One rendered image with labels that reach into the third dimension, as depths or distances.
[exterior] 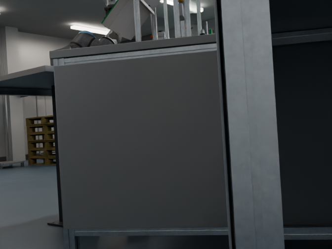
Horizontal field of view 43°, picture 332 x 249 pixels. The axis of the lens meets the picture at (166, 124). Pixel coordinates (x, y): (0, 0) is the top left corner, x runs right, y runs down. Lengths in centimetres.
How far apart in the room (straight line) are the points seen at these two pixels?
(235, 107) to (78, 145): 128
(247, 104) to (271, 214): 11
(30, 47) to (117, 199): 908
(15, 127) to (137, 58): 825
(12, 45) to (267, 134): 963
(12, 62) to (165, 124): 846
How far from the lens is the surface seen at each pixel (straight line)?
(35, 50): 1062
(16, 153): 975
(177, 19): 181
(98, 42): 267
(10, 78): 231
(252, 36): 42
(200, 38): 156
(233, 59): 42
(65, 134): 168
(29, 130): 826
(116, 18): 194
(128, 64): 160
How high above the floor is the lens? 54
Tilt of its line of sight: level
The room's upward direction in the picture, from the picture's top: 4 degrees counter-clockwise
